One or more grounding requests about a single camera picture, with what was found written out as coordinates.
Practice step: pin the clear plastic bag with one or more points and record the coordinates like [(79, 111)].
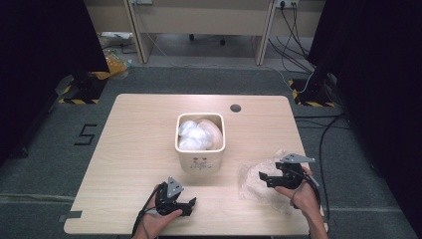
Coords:
[(252, 186)]

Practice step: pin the beige wooden desk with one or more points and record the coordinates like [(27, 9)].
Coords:
[(205, 20)]

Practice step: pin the person's left hand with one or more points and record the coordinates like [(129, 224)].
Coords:
[(152, 224)]

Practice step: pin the yellow plastic bag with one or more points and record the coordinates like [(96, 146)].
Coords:
[(116, 64)]

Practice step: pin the cream square bin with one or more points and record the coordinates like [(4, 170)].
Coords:
[(199, 162)]

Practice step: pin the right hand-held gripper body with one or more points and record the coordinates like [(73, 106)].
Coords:
[(292, 176)]

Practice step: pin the white power strip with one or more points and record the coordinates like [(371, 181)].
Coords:
[(287, 3)]

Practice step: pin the black stand base striped tape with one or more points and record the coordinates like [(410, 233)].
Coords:
[(315, 94), (84, 88)]

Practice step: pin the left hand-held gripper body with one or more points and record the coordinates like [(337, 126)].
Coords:
[(167, 200)]

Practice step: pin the person's right hand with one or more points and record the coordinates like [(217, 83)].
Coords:
[(305, 197)]

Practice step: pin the black curtain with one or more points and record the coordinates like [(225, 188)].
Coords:
[(40, 66), (381, 99)]

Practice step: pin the white crumpled plastic bag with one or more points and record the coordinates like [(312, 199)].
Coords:
[(192, 134)]

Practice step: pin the grey tape strip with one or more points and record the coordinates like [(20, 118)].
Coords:
[(71, 215)]

